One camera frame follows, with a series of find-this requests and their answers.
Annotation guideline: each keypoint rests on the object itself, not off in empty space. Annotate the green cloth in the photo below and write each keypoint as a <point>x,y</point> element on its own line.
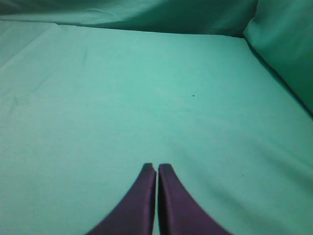
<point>91,90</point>

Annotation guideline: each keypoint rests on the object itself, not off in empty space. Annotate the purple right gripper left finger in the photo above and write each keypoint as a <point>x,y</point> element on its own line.
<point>135,213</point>

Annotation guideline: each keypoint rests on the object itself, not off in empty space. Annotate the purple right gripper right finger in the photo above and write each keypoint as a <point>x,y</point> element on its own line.
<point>178,212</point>

